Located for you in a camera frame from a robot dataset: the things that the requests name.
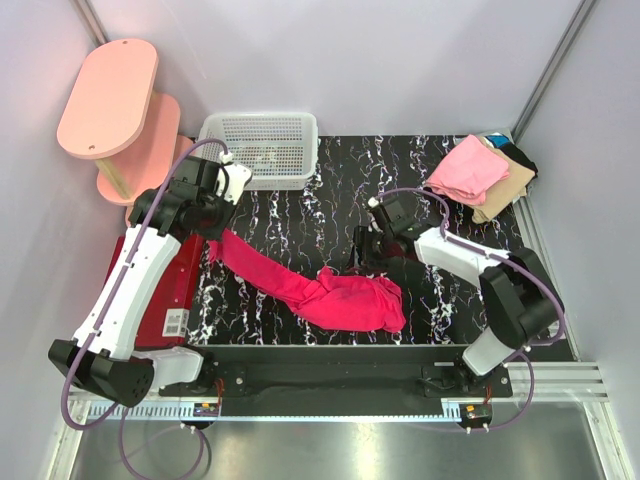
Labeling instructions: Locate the folded pink t shirt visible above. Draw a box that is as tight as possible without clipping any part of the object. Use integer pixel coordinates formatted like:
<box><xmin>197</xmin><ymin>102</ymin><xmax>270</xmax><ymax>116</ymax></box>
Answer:
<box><xmin>425</xmin><ymin>135</ymin><xmax>509</xmax><ymax>206</ymax></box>

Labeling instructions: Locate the purple cable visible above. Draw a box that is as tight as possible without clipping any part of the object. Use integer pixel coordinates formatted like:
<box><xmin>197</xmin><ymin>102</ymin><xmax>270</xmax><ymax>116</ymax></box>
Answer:
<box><xmin>369</xmin><ymin>187</ymin><xmax>567</xmax><ymax>432</ymax></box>
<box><xmin>59</xmin><ymin>137</ymin><xmax>234</xmax><ymax>479</ymax></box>

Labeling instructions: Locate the aluminium rail frame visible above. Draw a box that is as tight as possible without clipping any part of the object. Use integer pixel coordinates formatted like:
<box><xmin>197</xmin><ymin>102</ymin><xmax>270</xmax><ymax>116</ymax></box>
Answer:
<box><xmin>49</xmin><ymin>199</ymin><xmax>636</xmax><ymax>480</ymax></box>

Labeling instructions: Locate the pink three-tier shelf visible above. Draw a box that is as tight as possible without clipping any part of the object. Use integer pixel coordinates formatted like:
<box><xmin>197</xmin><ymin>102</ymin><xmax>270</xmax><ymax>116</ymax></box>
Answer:
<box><xmin>56</xmin><ymin>38</ymin><xmax>193</xmax><ymax>214</ymax></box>

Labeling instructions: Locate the magenta t shirt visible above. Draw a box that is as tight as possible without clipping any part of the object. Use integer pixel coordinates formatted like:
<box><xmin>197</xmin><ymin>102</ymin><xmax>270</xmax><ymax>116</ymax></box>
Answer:
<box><xmin>209</xmin><ymin>230</ymin><xmax>406</xmax><ymax>333</ymax></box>

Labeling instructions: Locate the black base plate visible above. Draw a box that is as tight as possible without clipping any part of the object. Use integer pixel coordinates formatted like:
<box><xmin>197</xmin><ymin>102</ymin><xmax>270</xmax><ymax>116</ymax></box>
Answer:
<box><xmin>160</xmin><ymin>345</ymin><xmax>513</xmax><ymax>399</ymax></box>

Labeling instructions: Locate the folded blue white garment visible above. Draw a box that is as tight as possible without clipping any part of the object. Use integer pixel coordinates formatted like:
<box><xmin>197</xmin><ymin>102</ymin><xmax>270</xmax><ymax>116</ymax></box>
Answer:
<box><xmin>478</xmin><ymin>132</ymin><xmax>512</xmax><ymax>149</ymax></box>

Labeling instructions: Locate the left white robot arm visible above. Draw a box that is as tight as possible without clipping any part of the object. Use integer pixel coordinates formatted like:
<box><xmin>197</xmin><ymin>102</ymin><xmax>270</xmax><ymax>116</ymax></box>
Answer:
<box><xmin>48</xmin><ymin>156</ymin><xmax>252</xmax><ymax>407</ymax></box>

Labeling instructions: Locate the folded beige t shirt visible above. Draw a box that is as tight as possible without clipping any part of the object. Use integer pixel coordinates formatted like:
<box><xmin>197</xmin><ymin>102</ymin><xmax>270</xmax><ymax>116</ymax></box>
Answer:
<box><xmin>472</xmin><ymin>150</ymin><xmax>535</xmax><ymax>224</ymax></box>

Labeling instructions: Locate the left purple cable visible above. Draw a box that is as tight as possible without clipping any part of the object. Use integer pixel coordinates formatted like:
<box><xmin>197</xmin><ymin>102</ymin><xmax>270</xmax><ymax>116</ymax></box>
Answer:
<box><xmin>59</xmin><ymin>137</ymin><xmax>234</xmax><ymax>479</ymax></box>

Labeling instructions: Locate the white plastic basket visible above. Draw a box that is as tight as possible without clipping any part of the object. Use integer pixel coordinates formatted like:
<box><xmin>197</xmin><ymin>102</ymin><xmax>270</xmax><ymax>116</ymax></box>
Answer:
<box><xmin>197</xmin><ymin>112</ymin><xmax>319</xmax><ymax>191</ymax></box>

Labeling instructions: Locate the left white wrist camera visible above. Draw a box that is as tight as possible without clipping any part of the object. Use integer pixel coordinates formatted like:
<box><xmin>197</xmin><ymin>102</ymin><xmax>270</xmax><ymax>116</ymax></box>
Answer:
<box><xmin>216</xmin><ymin>152</ymin><xmax>252</xmax><ymax>205</ymax></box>

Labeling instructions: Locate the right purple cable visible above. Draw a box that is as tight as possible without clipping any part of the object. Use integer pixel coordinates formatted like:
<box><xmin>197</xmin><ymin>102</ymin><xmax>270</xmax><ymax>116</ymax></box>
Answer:
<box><xmin>369</xmin><ymin>187</ymin><xmax>567</xmax><ymax>432</ymax></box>

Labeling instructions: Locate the folded black t shirt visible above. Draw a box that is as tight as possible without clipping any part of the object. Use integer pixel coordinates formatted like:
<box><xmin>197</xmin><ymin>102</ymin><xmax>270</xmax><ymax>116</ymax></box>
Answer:
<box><xmin>499</xmin><ymin>143</ymin><xmax>539</xmax><ymax>177</ymax></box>

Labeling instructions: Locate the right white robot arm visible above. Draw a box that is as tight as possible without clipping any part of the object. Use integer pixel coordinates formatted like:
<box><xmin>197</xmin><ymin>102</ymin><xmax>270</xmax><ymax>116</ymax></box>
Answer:
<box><xmin>349</xmin><ymin>197</ymin><xmax>564</xmax><ymax>397</ymax></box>

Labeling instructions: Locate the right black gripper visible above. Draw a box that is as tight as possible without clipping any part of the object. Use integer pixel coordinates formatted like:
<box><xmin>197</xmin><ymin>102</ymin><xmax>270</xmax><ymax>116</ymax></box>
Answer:
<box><xmin>344</xmin><ymin>226</ymin><xmax>395</xmax><ymax>276</ymax></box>

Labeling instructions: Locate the black marble pattern mat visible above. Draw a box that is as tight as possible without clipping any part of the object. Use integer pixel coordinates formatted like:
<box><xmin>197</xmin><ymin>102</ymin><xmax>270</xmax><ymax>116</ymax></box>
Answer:
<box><xmin>187</xmin><ymin>135</ymin><xmax>487</xmax><ymax>346</ymax></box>

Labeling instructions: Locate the red box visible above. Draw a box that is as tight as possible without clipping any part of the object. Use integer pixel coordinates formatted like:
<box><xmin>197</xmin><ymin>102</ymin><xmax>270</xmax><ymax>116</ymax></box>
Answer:
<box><xmin>134</xmin><ymin>235</ymin><xmax>204</xmax><ymax>351</ymax></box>

